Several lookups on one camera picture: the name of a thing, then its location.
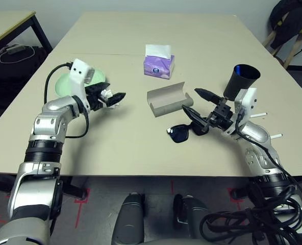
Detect grey power adapter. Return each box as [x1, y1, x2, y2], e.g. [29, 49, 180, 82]
[6, 43, 24, 55]

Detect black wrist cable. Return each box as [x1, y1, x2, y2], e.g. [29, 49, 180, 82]
[44, 62, 90, 140]
[236, 109, 302, 205]

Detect black jacket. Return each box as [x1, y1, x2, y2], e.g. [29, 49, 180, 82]
[269, 0, 302, 51]

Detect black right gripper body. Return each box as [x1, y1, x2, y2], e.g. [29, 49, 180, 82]
[207, 101, 237, 133]

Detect grey glasses case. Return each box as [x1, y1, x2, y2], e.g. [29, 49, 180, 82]
[147, 81, 194, 117]

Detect light green plate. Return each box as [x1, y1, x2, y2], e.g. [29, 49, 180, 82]
[54, 68, 108, 97]

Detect black cable bundle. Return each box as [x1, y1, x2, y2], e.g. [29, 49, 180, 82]
[199, 183, 302, 245]

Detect grey robot right leg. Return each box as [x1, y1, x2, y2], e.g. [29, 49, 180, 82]
[173, 194, 213, 240]

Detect grey robot left leg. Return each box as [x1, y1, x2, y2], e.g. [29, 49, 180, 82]
[111, 193, 146, 245]

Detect white tissue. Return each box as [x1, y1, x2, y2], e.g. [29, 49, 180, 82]
[100, 88, 115, 101]

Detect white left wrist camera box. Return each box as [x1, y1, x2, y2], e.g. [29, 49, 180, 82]
[69, 58, 97, 96]

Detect grey robot leg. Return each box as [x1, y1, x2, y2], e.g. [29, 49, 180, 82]
[111, 193, 146, 245]
[173, 194, 213, 240]

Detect wooden side table black frame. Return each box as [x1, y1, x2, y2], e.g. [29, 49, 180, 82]
[0, 10, 54, 56]

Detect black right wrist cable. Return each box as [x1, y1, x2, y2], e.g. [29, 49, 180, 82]
[236, 109, 302, 205]

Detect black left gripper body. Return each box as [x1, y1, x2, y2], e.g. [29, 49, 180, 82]
[86, 83, 108, 112]

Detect white cable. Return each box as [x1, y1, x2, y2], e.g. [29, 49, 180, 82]
[0, 44, 36, 64]

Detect black sunglasses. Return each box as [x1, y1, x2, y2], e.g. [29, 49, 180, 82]
[166, 121, 208, 144]

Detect black cup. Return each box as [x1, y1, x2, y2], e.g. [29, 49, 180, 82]
[223, 64, 261, 102]

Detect purple tissue pack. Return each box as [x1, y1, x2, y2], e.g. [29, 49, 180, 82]
[143, 44, 176, 80]

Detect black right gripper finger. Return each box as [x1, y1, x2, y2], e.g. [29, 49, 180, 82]
[182, 104, 210, 133]
[194, 88, 222, 104]

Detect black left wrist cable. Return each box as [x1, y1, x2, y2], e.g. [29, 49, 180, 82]
[44, 62, 90, 140]

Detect wooden chair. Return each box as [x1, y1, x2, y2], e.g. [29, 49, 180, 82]
[263, 22, 302, 69]

